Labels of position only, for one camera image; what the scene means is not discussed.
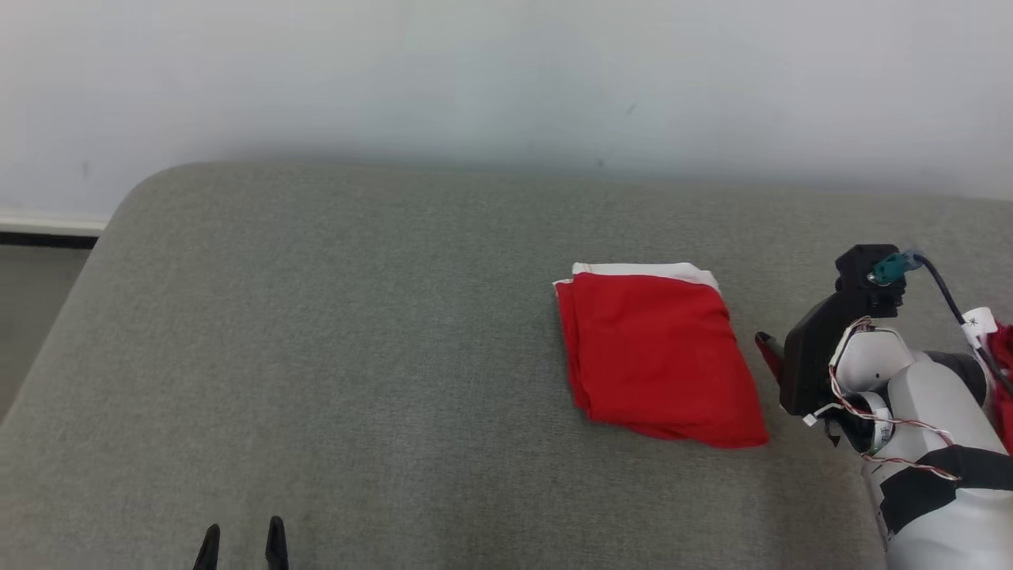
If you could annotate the red shorts white stripe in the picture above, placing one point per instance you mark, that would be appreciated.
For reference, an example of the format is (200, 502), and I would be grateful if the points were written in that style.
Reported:
(657, 356)

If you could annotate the red basketball jersey number 23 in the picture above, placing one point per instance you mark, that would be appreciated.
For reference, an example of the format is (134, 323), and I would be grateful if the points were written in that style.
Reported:
(1005, 380)

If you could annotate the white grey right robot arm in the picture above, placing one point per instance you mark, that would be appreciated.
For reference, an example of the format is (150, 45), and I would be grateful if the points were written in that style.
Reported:
(934, 412)

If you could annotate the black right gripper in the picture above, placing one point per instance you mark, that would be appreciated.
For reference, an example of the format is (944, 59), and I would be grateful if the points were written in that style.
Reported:
(811, 364)

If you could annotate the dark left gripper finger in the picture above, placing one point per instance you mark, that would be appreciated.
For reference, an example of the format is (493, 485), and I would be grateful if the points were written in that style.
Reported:
(208, 554)
(276, 546)

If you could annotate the grey fabric sofa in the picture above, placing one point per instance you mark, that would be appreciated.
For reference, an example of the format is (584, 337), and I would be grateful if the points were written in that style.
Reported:
(356, 356)

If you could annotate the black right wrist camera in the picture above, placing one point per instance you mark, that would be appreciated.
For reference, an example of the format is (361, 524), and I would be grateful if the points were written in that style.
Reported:
(859, 269)

